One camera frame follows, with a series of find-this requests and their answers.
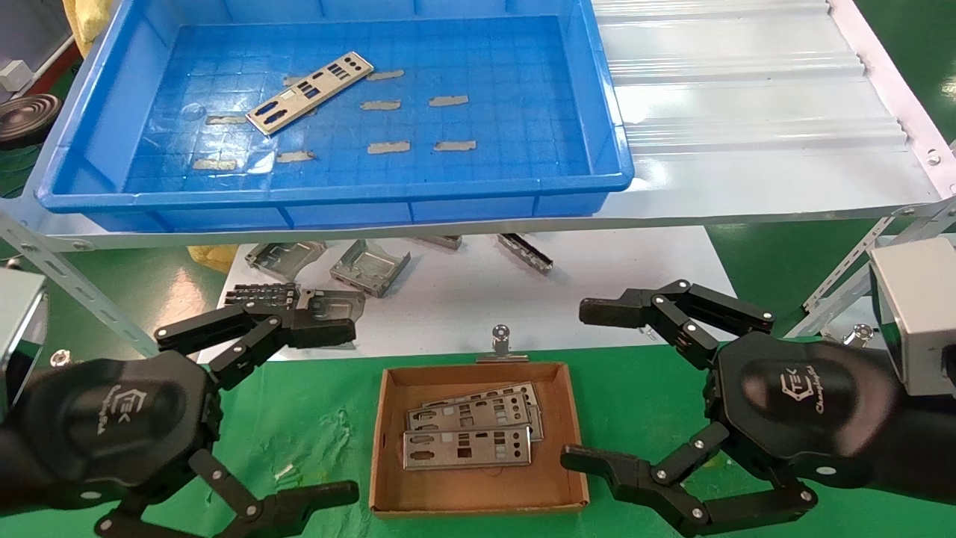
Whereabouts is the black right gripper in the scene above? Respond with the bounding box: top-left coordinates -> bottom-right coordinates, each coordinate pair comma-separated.
560,280 -> 956,538

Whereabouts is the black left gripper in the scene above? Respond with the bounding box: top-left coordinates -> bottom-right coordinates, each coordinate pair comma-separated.
0,303 -> 361,538

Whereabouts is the brown cardboard box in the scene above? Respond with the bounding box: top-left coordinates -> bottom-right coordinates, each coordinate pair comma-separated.
370,362 -> 591,519

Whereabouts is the blue plastic tray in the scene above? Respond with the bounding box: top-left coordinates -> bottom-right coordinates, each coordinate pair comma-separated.
36,0 -> 636,232

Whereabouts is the green table cloth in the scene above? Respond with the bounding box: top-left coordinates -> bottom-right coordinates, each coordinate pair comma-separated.
0,340 -> 956,538

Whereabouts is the yellow plastic bag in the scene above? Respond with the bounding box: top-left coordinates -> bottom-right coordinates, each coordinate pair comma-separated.
187,244 -> 240,273
62,0 -> 124,57

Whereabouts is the white corrugated metal shelf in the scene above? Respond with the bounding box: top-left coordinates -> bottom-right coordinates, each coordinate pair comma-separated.
0,0 -> 956,251

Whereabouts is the black round disc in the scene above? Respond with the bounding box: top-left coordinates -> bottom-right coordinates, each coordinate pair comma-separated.
0,93 -> 62,150

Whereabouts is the silver sheet metal bracket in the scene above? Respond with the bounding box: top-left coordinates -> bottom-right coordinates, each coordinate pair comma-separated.
297,288 -> 367,330
244,241 -> 327,283
329,239 -> 412,298

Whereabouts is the white perforated shelf post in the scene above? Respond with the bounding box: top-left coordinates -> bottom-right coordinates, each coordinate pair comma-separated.
0,213 -> 161,359
788,198 -> 956,341

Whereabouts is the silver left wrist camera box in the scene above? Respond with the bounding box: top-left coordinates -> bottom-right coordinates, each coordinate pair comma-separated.
0,269 -> 50,415

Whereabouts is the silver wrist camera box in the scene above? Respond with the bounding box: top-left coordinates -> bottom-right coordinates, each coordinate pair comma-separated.
869,238 -> 956,398
0,269 -> 50,415

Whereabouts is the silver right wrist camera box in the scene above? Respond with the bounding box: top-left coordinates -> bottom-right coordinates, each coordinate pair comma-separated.
869,238 -> 956,398

